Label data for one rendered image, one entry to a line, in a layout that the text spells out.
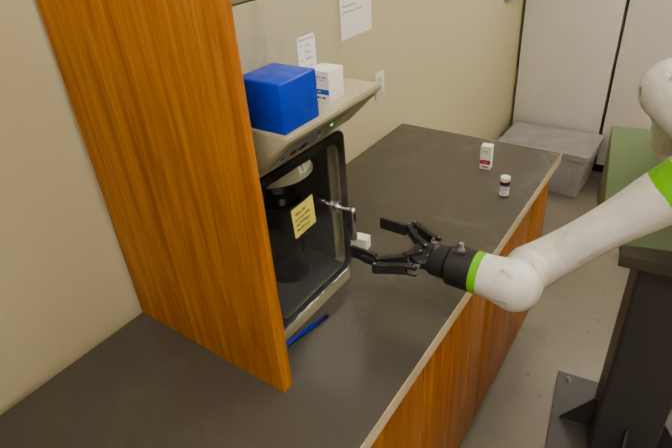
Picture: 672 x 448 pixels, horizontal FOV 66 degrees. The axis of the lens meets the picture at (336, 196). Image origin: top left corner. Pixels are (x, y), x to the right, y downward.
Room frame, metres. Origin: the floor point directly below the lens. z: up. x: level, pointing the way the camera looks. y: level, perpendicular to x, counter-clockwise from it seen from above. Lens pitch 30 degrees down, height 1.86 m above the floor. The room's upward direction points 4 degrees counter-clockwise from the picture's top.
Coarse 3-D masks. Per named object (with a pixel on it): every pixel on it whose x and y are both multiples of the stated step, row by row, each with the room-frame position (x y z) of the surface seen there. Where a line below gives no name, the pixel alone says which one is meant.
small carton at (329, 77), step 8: (320, 64) 1.02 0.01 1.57; (328, 64) 1.01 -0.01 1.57; (336, 64) 1.01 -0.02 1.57; (320, 72) 0.97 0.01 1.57; (328, 72) 0.96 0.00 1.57; (336, 72) 0.98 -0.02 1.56; (320, 80) 0.97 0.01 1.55; (328, 80) 0.96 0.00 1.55; (336, 80) 0.98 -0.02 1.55; (320, 88) 0.97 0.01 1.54; (328, 88) 0.96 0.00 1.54; (336, 88) 0.98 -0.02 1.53; (320, 96) 0.97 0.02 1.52; (328, 96) 0.96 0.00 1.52; (336, 96) 0.98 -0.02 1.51
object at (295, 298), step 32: (320, 160) 1.03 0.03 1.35; (288, 192) 0.94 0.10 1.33; (320, 192) 1.03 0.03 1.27; (288, 224) 0.93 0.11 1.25; (320, 224) 1.02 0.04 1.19; (288, 256) 0.92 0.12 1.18; (320, 256) 1.01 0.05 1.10; (288, 288) 0.91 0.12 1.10; (320, 288) 1.00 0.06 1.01; (288, 320) 0.90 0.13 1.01
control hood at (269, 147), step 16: (352, 80) 1.09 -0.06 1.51; (352, 96) 0.98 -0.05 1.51; (368, 96) 1.02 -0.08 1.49; (320, 112) 0.91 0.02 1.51; (336, 112) 0.92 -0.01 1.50; (352, 112) 1.05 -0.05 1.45; (304, 128) 0.85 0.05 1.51; (256, 144) 0.84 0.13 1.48; (272, 144) 0.82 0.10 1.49; (288, 144) 0.82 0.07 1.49; (272, 160) 0.83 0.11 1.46
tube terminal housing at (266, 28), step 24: (264, 0) 0.96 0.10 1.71; (288, 0) 1.01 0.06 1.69; (312, 0) 1.07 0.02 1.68; (240, 24) 0.91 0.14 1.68; (264, 24) 0.96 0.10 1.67; (288, 24) 1.01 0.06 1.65; (312, 24) 1.07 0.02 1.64; (240, 48) 0.90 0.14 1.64; (264, 48) 0.95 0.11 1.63; (288, 48) 1.00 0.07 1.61; (312, 144) 1.04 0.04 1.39; (336, 288) 1.07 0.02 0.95; (312, 312) 0.98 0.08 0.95; (288, 336) 0.91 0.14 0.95
